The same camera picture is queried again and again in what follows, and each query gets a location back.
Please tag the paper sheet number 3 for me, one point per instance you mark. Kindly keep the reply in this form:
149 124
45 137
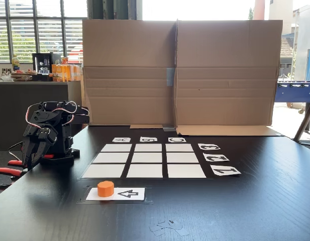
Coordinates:
209 146

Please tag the black mini fridge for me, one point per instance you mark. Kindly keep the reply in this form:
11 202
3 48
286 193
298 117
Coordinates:
37 62

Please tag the wooden tray with food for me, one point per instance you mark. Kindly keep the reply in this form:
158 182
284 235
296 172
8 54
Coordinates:
21 75

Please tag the paper sheet number 1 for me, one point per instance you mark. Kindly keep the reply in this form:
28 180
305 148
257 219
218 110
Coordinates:
225 170

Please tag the yellow drink bottle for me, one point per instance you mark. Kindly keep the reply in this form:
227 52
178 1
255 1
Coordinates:
15 64

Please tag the paper sheet letter A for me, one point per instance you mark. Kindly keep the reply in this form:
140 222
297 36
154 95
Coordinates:
121 139

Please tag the paper sheet letter C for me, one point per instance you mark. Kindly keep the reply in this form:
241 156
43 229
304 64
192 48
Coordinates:
177 139

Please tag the blue foosball table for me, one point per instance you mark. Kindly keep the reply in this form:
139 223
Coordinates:
295 93

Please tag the dark counter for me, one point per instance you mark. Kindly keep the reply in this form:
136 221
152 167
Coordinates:
19 105

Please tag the paper sheet number 2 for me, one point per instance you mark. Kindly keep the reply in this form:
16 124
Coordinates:
216 157

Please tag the round orange token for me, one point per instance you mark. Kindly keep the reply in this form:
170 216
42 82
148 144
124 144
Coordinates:
105 189

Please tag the orange juice carton pack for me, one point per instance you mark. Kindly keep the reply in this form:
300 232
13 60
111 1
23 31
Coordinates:
60 72

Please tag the brown cardboard panel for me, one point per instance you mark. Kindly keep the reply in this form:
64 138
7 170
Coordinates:
227 62
127 50

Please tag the grey tape strip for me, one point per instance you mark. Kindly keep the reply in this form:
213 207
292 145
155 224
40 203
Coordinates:
170 76
169 128

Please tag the paper sheet letter B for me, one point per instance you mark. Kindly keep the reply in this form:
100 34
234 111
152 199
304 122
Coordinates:
148 139

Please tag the clear tape scraps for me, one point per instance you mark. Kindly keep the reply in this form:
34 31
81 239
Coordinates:
169 226

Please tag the white nine-square grid sheet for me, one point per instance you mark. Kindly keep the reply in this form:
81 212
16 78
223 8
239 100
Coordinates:
144 160

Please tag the red black bar clamp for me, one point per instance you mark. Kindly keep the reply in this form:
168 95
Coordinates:
17 163
6 172

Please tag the white arrow paper sheet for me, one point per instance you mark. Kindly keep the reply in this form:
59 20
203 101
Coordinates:
134 194

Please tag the grey metal table leg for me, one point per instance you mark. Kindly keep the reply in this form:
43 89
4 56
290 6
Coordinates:
304 120

